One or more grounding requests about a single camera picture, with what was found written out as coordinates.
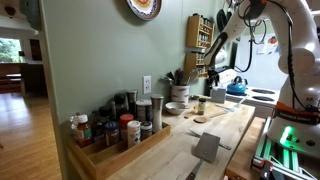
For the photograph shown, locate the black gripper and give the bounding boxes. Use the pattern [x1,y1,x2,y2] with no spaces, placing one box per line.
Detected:
[204,65,218,93]

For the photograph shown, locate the metal kitchen utensil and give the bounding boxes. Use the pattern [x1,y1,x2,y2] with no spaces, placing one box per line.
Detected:
[186,68,200,85]

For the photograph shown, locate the blue kettle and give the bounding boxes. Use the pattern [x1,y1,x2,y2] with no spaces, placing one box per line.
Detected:
[226,75,249,96]

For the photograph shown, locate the spice jar black lid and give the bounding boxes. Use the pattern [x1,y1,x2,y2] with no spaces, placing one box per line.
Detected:
[197,97,207,116]

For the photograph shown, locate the wooden spice rack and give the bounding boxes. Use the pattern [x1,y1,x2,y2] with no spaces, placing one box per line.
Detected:
[185,13,216,50]
[183,51,210,80]

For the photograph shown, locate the white utensil crock red print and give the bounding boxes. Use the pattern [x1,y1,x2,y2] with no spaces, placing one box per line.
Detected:
[170,84,191,107]

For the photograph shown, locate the black serving spoon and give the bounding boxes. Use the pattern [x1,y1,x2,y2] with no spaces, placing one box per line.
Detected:
[174,68,184,86]

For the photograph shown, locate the wooden spoon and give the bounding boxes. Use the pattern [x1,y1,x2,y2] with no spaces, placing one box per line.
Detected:
[193,109,232,125]

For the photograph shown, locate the small white bowl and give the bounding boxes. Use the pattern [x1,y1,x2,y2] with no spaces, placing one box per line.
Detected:
[164,101,188,116]

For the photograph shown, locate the white stove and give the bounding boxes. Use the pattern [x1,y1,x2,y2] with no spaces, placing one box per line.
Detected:
[213,68,282,118]

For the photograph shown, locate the white refrigerator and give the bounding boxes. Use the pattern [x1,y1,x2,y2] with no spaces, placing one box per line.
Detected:
[237,31,290,92]

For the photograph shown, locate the steel and white grinder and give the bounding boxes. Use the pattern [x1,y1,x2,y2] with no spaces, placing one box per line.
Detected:
[150,94,165,134]

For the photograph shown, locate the grey metal turner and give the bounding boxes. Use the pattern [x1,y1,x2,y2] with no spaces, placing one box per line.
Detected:
[184,132,222,180]

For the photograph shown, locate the black hanging pan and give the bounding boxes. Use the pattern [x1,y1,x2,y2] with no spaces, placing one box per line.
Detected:
[216,8,230,33]

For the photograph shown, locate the dark can white lid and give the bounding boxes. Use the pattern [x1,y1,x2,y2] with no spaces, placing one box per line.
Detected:
[135,99,153,123]

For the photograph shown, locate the small jar black lid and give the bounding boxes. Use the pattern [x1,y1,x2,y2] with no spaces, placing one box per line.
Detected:
[140,121,154,142]

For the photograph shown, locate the steel pepper mill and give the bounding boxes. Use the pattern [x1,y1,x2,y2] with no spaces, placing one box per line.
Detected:
[126,89,139,118]

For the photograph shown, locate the white shaker bottle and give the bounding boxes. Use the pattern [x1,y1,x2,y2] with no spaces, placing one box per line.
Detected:
[126,120,142,150]

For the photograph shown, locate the dark glass bottle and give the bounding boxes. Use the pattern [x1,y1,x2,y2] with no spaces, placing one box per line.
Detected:
[98,105,113,128]
[113,93,128,118]

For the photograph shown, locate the jar red lid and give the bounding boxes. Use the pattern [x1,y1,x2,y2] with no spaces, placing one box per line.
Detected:
[119,113,135,141]

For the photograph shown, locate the jar blue lid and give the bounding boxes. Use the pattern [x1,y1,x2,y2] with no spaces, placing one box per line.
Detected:
[104,121,121,147]

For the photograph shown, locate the wooden condiment tray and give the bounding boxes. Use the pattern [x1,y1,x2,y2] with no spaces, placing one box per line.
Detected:
[66,121,172,180]

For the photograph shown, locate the sauce bottle white cap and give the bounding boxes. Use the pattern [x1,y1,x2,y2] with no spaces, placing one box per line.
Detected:
[75,114,93,148]

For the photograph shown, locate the white wall outlet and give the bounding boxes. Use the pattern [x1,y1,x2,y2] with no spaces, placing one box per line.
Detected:
[142,75,153,95]

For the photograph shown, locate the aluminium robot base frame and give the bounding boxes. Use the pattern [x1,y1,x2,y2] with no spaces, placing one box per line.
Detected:
[250,116,320,180]

